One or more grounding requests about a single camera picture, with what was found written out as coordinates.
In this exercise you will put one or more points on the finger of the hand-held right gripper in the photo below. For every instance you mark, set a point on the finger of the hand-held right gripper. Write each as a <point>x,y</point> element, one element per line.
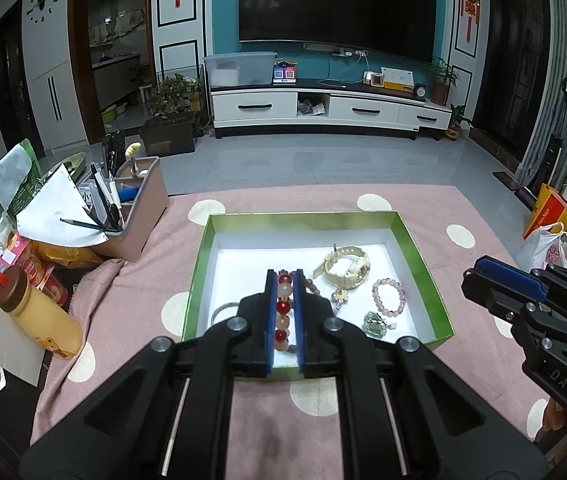
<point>488,292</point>
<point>511,275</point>

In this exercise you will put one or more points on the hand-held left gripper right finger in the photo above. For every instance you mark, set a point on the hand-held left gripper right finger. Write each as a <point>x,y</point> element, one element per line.
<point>299,320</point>

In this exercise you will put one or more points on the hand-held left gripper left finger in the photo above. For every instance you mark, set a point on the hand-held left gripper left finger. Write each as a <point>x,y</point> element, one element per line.
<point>271,320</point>

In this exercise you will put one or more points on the green cardboard box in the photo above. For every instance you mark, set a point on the green cardboard box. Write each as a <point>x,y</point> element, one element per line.
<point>263,250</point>

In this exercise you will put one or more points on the green jade pendant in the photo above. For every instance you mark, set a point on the green jade pendant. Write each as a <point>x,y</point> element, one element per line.
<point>376,324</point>

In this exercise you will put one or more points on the person's right hand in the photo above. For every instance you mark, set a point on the person's right hand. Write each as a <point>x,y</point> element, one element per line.
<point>556,417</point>

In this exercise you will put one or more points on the white plastic bag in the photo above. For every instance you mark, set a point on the white plastic bag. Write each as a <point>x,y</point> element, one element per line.
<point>553,250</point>

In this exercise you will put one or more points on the silver bangle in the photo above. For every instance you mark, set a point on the silver bangle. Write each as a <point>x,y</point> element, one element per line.
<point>221,307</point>

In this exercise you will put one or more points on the cream wrist watch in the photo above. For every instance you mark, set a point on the cream wrist watch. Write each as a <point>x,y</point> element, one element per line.
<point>348,272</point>

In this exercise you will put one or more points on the orange shopping bag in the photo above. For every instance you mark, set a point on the orange shopping bag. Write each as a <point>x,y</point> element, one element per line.
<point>548,210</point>

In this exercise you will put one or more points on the pink polka dot mat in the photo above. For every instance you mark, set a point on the pink polka dot mat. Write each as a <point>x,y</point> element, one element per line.
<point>423,200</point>

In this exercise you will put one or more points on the upright stick vacuum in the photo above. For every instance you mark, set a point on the upright stick vacuum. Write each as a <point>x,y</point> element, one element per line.
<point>558,150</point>

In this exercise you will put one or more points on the small potted floor plant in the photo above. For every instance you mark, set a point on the small potted floor plant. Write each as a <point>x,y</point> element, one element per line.
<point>458,125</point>

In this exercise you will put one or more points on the pink desk organizer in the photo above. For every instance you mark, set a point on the pink desk organizer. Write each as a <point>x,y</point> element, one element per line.
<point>143,220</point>

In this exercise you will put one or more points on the potted plant in brown pot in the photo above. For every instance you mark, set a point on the potted plant in brown pot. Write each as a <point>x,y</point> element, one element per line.
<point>441,85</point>

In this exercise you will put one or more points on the black alarm clock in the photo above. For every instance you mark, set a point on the black alarm clock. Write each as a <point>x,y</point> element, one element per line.
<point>419,90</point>

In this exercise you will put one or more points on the dark pencil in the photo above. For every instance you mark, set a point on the dark pencil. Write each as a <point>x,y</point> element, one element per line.
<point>83,225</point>

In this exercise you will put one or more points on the dark square planter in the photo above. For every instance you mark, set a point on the dark square planter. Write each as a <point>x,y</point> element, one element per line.
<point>168,135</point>

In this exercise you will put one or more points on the white television cabinet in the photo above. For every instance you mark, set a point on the white television cabinet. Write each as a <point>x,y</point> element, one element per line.
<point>253,107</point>

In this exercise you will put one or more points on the orange snack packet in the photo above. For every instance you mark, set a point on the orange snack packet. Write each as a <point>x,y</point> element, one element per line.
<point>63,255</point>

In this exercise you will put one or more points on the yellow-topped tool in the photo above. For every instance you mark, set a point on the yellow-topped tool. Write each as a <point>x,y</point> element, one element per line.
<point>133,150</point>

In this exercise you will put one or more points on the yellow bottle with brown cap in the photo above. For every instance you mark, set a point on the yellow bottle with brown cap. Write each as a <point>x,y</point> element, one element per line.
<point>48,320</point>

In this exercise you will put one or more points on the white desk calendar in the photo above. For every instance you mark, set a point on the white desk calendar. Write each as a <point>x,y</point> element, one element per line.
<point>397,79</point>

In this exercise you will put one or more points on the red snack pack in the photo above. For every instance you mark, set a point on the red snack pack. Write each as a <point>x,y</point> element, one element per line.
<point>43,280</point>

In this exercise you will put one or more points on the pink desk clock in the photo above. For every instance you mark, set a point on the pink desk clock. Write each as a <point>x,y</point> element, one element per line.
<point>377,80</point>

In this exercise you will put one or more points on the large leafy plant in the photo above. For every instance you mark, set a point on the large leafy plant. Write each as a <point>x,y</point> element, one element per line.
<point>173,95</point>

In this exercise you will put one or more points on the white paper sheet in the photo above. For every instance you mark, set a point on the white paper sheet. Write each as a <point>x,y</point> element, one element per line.
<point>53,205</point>

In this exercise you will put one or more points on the blue code sign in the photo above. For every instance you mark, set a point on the blue code sign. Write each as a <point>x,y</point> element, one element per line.
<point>279,74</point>

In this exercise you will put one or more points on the red code sign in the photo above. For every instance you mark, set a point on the red code sign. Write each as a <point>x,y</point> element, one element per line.
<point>290,74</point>

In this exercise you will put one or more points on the clear plastic storage box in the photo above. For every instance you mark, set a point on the clear plastic storage box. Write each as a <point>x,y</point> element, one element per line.
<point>243,67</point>

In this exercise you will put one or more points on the green plastic basin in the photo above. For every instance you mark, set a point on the green plastic basin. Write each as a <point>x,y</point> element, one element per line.
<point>113,112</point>

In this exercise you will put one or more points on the white cardboard box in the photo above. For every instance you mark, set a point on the white cardboard box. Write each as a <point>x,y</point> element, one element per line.
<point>3,345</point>

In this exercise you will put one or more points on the white power strip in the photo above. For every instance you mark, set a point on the white power strip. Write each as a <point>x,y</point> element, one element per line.
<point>351,52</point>

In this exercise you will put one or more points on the green and white bag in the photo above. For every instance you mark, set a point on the green and white bag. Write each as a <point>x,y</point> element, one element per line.
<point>10,180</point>

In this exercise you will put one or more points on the black television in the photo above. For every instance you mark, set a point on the black television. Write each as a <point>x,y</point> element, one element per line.
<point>338,5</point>

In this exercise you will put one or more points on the black wall clock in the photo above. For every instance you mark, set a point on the black wall clock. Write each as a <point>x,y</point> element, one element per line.
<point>45,2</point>

